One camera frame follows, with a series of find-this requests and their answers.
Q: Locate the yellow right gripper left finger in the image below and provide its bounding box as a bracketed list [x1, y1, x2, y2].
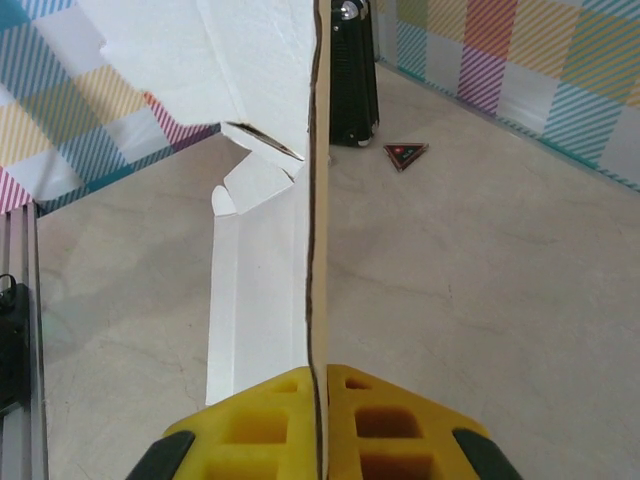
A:
[127, 364, 319, 480]

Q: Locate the aluminium frame rail with mounts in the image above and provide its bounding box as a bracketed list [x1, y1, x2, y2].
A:
[0, 203, 50, 480]

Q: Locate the red and black triangle card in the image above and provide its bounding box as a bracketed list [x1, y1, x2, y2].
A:
[383, 142, 430, 174]

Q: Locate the black briefcase with white handle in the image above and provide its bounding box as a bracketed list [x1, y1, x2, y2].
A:
[327, 0, 381, 148]

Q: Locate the cream paper box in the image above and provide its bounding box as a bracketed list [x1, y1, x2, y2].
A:
[97, 0, 332, 474]

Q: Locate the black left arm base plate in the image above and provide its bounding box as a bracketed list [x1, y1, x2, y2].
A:
[0, 272, 32, 412]

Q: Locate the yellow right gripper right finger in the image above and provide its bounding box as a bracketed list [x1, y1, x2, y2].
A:
[324, 363, 512, 480]

